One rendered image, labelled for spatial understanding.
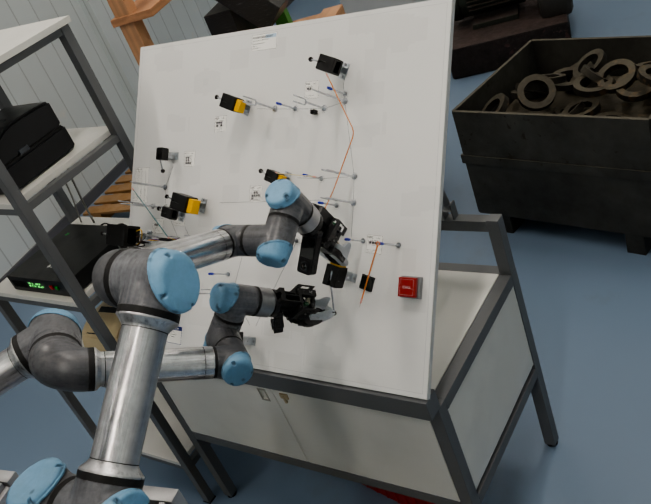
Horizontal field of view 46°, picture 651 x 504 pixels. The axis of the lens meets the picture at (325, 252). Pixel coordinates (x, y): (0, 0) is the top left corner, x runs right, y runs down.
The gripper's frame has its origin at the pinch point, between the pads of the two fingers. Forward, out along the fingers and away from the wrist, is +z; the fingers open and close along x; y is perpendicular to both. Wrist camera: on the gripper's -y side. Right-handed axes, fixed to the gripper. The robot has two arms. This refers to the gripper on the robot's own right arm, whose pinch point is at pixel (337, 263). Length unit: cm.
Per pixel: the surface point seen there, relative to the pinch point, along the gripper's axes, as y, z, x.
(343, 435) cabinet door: -38, 47, 0
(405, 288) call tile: 0.9, 3.6, -19.4
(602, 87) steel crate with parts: 154, 133, 9
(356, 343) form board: -15.3, 14.7, -7.7
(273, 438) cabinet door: -49, 59, 30
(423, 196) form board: 23.6, -2.8, -15.4
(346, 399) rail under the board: -29.2, 23.4, -7.9
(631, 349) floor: 45, 144, -44
